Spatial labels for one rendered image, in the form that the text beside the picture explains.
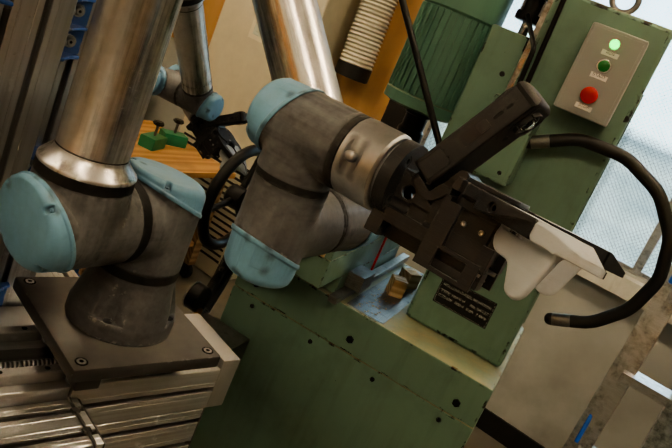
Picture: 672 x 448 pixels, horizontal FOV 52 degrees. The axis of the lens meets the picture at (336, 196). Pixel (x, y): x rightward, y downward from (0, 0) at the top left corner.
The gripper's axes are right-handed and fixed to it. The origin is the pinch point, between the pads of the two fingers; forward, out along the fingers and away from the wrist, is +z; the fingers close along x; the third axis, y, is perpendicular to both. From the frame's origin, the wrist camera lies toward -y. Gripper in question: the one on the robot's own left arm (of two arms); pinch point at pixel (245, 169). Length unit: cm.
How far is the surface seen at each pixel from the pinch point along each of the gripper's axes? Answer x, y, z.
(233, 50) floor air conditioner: -108, 20, -83
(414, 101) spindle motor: 22, -50, 20
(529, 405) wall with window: -121, 4, 110
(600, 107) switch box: 31, -77, 44
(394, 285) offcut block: 15, -21, 48
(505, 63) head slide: 21, -69, 25
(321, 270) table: 41, -20, 39
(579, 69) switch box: 31, -78, 36
